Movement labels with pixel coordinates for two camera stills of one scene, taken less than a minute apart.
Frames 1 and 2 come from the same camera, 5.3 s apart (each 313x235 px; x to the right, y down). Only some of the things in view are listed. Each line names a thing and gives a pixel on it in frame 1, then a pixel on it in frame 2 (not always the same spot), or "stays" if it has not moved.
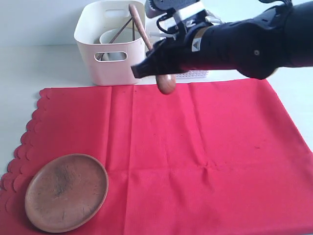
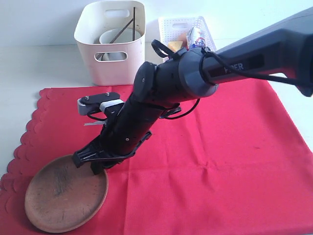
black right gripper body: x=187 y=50 -> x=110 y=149
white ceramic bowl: x=126 y=35 stays
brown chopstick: x=121 y=31 stays
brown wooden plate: x=65 y=193 stays
